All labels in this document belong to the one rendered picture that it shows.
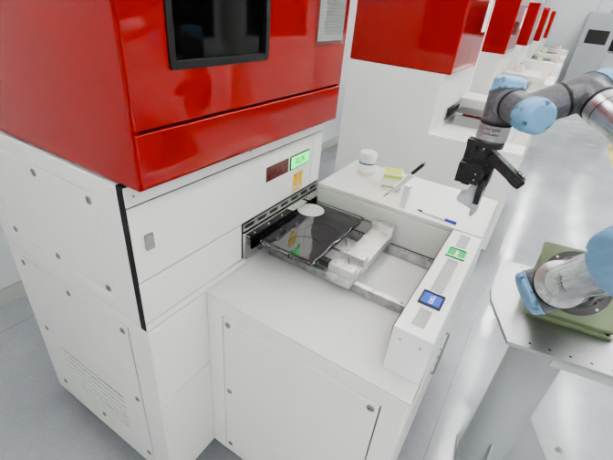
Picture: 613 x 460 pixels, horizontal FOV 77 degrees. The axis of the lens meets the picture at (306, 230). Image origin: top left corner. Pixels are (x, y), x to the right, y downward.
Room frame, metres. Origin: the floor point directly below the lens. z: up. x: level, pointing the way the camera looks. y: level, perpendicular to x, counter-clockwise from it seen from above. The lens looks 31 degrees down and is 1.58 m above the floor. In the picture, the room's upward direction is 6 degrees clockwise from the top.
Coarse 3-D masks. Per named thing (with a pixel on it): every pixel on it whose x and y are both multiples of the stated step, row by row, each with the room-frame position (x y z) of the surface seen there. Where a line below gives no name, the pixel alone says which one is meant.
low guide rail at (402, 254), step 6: (348, 234) 1.24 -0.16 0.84; (354, 234) 1.23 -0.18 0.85; (360, 234) 1.23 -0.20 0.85; (354, 240) 1.22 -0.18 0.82; (390, 246) 1.16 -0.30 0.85; (396, 246) 1.16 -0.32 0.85; (384, 252) 1.16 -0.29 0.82; (390, 252) 1.15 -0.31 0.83; (396, 252) 1.14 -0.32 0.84; (402, 252) 1.13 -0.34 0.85; (408, 252) 1.13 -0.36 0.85; (402, 258) 1.13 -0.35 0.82; (408, 258) 1.12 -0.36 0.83; (414, 258) 1.11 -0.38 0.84; (420, 258) 1.10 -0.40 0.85; (426, 258) 1.11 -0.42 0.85; (420, 264) 1.10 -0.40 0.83; (426, 264) 1.09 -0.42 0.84
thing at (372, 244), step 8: (368, 232) 1.19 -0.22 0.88; (376, 232) 1.20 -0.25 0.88; (360, 240) 1.13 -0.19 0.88; (368, 240) 1.14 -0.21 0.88; (376, 240) 1.14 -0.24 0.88; (384, 240) 1.15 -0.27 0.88; (352, 248) 1.08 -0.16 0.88; (360, 248) 1.08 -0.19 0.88; (368, 248) 1.09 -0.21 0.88; (376, 248) 1.09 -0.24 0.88; (376, 256) 1.07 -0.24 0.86; (352, 264) 0.99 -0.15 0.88; (368, 264) 1.01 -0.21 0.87; (328, 272) 0.93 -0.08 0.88; (360, 272) 0.96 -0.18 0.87; (336, 280) 0.92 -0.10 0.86; (344, 280) 0.90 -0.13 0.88; (352, 280) 0.91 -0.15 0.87
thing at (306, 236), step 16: (288, 224) 1.16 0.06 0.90; (304, 224) 1.17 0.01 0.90; (320, 224) 1.18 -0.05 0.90; (336, 224) 1.20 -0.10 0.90; (352, 224) 1.21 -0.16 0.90; (272, 240) 1.05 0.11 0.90; (288, 240) 1.06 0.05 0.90; (304, 240) 1.07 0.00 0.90; (320, 240) 1.07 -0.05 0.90; (304, 256) 0.97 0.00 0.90
